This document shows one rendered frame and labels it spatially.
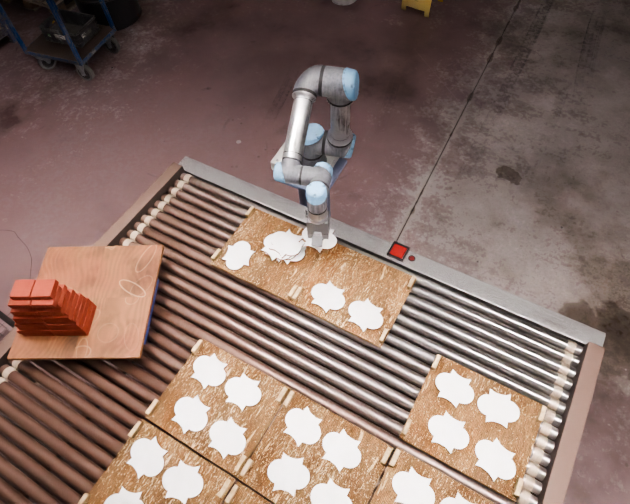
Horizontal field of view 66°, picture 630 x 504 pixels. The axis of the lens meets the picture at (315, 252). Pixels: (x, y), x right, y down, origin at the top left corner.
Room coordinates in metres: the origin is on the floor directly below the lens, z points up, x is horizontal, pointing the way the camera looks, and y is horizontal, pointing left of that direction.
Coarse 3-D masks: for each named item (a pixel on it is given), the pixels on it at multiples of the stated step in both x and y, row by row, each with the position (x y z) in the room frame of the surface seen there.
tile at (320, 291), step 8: (312, 288) 0.99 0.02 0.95; (320, 288) 0.99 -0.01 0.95; (328, 288) 0.99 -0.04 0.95; (336, 288) 0.98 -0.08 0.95; (312, 296) 0.96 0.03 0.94; (320, 296) 0.95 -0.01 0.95; (328, 296) 0.95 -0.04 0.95; (336, 296) 0.95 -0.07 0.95; (320, 304) 0.92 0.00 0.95; (328, 304) 0.91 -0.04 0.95; (336, 304) 0.91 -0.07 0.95; (344, 304) 0.91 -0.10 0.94
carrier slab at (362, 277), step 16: (336, 256) 1.15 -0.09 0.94; (352, 256) 1.14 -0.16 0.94; (320, 272) 1.07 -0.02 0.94; (336, 272) 1.07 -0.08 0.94; (352, 272) 1.06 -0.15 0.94; (368, 272) 1.05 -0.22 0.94; (384, 272) 1.05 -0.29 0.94; (400, 272) 1.04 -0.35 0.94; (304, 288) 1.00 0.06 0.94; (352, 288) 0.98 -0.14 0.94; (368, 288) 0.98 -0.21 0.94; (384, 288) 0.97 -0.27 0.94; (400, 288) 0.96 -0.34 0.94; (304, 304) 0.93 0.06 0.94; (384, 304) 0.90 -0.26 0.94; (400, 304) 0.89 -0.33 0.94; (336, 320) 0.84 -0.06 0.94; (384, 320) 0.83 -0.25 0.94; (368, 336) 0.76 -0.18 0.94
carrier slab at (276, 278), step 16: (256, 208) 1.45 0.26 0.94; (240, 224) 1.37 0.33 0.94; (256, 224) 1.36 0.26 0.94; (272, 224) 1.35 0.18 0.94; (288, 224) 1.34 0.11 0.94; (240, 240) 1.28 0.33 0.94; (256, 240) 1.27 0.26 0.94; (256, 256) 1.18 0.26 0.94; (320, 256) 1.16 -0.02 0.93; (240, 272) 1.11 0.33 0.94; (256, 272) 1.10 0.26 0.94; (272, 272) 1.09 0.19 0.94; (288, 272) 1.09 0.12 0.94; (304, 272) 1.08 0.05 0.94; (272, 288) 1.02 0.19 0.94; (288, 288) 1.01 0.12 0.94
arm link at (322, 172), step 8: (304, 168) 1.27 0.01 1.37; (312, 168) 1.27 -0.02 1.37; (320, 168) 1.27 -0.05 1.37; (328, 168) 1.27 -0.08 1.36; (304, 176) 1.24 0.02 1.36; (312, 176) 1.24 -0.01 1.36; (320, 176) 1.23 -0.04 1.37; (328, 176) 1.24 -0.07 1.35; (304, 184) 1.23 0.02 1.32; (328, 184) 1.21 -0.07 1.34
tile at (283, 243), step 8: (280, 232) 1.27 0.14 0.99; (288, 232) 1.26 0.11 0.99; (272, 240) 1.23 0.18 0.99; (280, 240) 1.22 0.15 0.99; (288, 240) 1.22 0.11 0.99; (296, 240) 1.22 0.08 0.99; (272, 248) 1.18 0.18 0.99; (280, 248) 1.18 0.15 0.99; (288, 248) 1.18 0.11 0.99; (296, 248) 1.17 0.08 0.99
